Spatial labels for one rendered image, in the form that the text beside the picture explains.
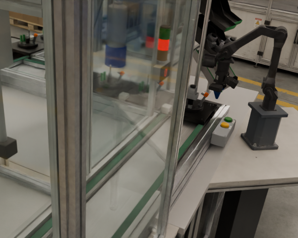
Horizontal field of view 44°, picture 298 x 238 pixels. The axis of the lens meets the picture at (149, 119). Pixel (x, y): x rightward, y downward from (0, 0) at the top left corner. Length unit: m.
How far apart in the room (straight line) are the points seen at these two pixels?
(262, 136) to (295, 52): 4.01
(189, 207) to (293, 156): 0.70
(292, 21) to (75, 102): 5.37
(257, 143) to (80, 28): 1.52
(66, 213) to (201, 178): 1.05
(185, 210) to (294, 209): 1.73
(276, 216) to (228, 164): 1.25
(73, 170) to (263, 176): 1.27
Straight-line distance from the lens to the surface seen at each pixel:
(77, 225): 0.65
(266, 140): 1.92
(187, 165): 1.51
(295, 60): 5.88
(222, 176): 1.66
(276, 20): 5.84
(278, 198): 3.13
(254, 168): 1.77
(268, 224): 2.86
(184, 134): 1.81
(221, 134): 1.78
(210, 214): 2.26
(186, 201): 1.49
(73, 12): 0.47
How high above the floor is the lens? 1.80
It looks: 28 degrees down
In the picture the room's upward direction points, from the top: 6 degrees clockwise
